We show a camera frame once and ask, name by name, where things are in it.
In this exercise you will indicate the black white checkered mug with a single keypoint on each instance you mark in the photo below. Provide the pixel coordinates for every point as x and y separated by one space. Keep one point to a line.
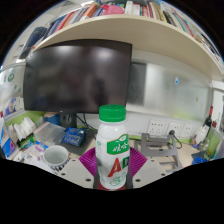
56 156

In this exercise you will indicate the white handwritten paper sheet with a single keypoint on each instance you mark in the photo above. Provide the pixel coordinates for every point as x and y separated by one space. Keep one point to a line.
36 162

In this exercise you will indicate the white green-capped drink bottle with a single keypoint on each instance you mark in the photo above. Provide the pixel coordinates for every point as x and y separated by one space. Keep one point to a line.
112 150

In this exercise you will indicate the clear plastic box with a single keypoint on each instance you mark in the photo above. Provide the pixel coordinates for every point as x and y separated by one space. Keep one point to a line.
50 132

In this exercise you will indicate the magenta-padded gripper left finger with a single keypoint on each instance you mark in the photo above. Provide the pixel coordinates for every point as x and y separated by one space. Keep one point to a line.
87 161

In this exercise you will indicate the white wall socket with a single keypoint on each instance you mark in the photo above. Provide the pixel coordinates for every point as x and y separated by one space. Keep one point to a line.
156 127
188 130
175 129

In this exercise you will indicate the grey metal laptop stand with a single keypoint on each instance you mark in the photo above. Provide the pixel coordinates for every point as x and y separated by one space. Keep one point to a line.
156 146

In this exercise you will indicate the flat round red coaster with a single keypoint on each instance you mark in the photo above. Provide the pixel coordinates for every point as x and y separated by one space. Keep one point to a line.
103 187

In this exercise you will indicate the blue printed package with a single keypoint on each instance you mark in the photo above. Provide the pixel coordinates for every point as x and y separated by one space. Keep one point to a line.
8 147

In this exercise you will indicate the black computer monitor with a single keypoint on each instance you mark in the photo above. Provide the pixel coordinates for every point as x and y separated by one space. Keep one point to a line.
78 75

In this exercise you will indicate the beige shelf unit with books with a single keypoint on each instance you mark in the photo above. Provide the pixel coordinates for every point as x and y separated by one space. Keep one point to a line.
133 31

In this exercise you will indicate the dark wine bottle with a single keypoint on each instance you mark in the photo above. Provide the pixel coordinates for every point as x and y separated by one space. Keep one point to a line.
209 118

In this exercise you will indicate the white round jar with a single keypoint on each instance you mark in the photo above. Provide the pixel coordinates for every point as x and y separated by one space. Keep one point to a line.
201 134

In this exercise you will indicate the white tissue stack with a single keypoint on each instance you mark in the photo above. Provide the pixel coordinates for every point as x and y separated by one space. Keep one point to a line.
21 128

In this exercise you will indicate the clear plastic packet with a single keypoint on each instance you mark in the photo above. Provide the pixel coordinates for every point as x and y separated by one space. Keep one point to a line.
33 150

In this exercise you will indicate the blue round container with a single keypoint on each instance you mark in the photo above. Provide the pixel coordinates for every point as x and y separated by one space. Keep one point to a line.
53 119

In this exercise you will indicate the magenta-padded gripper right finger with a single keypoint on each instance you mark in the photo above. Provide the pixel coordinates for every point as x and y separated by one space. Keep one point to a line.
137 161

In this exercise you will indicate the blue printed small box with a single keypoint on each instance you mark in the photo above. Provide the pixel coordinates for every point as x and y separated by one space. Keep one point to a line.
74 136

